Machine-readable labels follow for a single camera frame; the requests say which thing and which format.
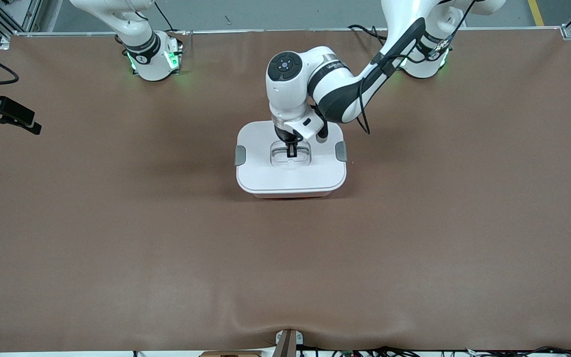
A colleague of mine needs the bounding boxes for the black right base cable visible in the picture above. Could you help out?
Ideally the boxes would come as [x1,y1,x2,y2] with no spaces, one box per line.
[154,0,189,50]

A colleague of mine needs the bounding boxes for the brown table mat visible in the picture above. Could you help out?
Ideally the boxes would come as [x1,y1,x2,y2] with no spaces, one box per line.
[0,27,571,354]

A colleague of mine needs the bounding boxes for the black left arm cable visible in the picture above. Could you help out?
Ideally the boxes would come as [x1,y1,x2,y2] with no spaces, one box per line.
[358,0,477,134]

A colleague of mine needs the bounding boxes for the pink translucent plastic box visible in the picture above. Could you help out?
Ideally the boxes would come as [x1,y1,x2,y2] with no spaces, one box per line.
[253,192,331,199]

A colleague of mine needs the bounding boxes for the white box lid grey clips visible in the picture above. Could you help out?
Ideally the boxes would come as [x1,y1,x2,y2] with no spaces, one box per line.
[235,120,348,194]

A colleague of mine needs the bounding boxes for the black left base cables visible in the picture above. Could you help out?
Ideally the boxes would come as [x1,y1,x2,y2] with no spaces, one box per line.
[347,24,385,43]

